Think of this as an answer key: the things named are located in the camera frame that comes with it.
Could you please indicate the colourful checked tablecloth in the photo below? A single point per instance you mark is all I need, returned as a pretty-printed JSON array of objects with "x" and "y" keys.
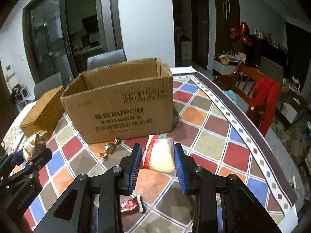
[{"x": 211, "y": 145}]

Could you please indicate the white red snack packet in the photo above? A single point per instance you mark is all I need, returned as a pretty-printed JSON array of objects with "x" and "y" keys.
[{"x": 159, "y": 157}]

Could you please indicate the beige snack packet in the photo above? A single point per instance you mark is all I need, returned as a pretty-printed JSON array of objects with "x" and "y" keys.
[{"x": 35, "y": 143}]

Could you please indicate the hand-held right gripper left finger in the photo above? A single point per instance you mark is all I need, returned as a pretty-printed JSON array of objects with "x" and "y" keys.
[{"x": 134, "y": 167}]

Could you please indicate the black range hood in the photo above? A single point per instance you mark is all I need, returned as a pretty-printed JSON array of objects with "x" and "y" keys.
[{"x": 88, "y": 24}]

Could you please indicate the white low cabinet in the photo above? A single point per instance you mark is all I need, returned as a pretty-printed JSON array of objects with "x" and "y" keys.
[{"x": 223, "y": 68}]

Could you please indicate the floral patterned placemat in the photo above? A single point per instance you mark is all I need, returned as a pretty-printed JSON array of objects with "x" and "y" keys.
[{"x": 13, "y": 138}]

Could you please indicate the tall wooden cabinet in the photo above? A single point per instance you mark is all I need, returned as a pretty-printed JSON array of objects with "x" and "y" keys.
[{"x": 226, "y": 17}]

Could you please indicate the white bag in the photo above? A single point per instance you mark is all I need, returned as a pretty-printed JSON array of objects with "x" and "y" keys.
[{"x": 186, "y": 51}]

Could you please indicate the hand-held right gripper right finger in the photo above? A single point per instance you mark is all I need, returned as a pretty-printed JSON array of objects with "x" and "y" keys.
[{"x": 179, "y": 170}]

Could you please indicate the woven wicker basket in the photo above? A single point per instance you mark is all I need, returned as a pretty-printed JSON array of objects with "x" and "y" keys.
[{"x": 41, "y": 111}]

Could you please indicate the wooden chair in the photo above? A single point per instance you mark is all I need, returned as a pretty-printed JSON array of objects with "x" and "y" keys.
[{"x": 240, "y": 82}]

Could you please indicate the teal cloth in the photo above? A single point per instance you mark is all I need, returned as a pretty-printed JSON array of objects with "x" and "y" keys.
[{"x": 230, "y": 96}]

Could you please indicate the brown cardboard box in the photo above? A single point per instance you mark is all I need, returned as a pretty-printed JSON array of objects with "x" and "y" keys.
[{"x": 116, "y": 106}]

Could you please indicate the glass sliding door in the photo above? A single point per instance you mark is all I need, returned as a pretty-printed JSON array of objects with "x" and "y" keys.
[{"x": 48, "y": 34}]

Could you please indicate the dark interior door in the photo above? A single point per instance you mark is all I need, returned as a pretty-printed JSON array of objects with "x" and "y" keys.
[{"x": 200, "y": 29}]

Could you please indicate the red brown wrapped candy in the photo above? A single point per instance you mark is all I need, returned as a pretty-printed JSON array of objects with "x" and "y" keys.
[{"x": 130, "y": 206}]

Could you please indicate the white cat figurine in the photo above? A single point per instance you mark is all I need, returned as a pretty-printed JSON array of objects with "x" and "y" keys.
[{"x": 296, "y": 85}]

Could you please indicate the red foil balloon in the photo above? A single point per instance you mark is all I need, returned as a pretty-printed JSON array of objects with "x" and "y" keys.
[{"x": 241, "y": 34}]

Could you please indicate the wall intercom panel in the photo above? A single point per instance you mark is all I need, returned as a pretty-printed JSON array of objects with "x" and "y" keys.
[{"x": 10, "y": 68}]

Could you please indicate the silver refrigerator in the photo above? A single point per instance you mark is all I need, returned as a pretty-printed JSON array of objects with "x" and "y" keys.
[{"x": 108, "y": 17}]

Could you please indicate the gold brown wrapped candy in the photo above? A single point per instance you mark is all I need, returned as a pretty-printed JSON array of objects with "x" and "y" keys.
[{"x": 109, "y": 148}]

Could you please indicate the red garment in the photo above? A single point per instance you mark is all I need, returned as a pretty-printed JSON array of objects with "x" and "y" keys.
[{"x": 266, "y": 97}]

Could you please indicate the dark sideboard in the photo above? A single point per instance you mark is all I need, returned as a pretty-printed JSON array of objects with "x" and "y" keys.
[{"x": 267, "y": 51}]

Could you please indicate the dark coffee table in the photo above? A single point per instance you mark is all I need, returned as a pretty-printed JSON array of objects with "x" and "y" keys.
[{"x": 291, "y": 106}]

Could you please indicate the grey dining chair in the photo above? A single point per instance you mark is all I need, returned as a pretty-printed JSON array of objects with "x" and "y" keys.
[
  {"x": 107, "y": 59},
  {"x": 48, "y": 85},
  {"x": 272, "y": 69}
]

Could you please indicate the white shelf with toys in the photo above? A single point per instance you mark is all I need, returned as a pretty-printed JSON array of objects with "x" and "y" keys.
[{"x": 21, "y": 95}]

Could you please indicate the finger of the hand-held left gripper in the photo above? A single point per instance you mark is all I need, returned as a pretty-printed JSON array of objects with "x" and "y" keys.
[
  {"x": 17, "y": 157},
  {"x": 40, "y": 159}
]

